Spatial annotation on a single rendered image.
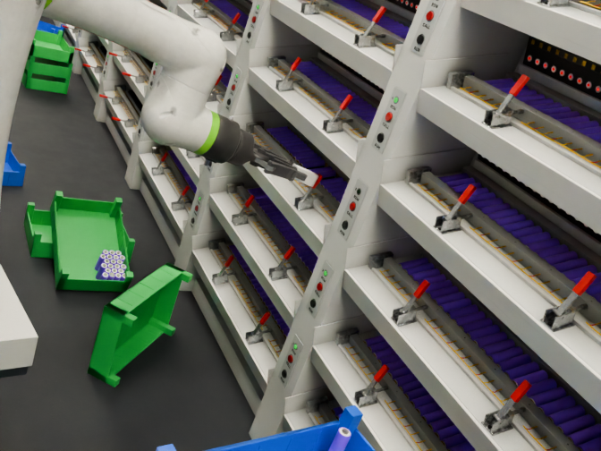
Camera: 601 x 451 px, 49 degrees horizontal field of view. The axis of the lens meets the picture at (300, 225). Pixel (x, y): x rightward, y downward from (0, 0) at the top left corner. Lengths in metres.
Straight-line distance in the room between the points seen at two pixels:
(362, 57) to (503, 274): 0.56
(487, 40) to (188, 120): 0.57
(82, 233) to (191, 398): 0.68
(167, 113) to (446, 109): 0.51
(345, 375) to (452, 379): 0.30
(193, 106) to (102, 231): 0.95
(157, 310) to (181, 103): 0.80
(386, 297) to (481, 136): 0.37
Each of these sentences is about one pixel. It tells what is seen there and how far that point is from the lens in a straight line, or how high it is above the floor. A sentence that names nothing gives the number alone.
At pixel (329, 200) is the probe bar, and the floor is 0.58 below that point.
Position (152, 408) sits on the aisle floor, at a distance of 1.68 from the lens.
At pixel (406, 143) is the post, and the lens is 1.27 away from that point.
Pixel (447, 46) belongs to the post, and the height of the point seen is 1.01.
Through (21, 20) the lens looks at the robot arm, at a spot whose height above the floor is 0.88.
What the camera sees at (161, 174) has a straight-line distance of 2.49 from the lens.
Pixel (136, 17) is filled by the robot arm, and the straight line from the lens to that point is 1.21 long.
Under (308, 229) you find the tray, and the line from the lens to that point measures 1.47.
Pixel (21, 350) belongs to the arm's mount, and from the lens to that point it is 1.26.
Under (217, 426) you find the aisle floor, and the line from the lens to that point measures 1.69.
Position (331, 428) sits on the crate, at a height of 0.53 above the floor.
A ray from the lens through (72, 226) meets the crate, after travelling 2.15.
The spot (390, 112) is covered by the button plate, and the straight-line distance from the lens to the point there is 1.29.
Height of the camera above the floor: 1.10
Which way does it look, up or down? 23 degrees down
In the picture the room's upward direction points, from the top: 21 degrees clockwise
